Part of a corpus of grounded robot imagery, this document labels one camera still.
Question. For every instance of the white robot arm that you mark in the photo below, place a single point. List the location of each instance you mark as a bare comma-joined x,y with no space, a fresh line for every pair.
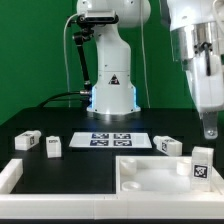
197,34

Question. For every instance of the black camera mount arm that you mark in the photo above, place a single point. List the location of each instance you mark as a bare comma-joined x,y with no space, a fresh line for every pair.
83,56

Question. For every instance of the white square table top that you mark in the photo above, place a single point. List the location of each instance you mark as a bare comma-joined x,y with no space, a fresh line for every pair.
174,175

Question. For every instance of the white marker tag sheet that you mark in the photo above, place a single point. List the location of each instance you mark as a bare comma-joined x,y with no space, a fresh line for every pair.
110,140

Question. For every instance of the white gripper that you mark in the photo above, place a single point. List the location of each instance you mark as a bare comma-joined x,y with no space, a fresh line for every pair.
207,91

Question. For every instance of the white U-shaped obstacle fence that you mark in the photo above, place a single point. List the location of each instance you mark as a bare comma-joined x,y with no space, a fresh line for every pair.
120,205

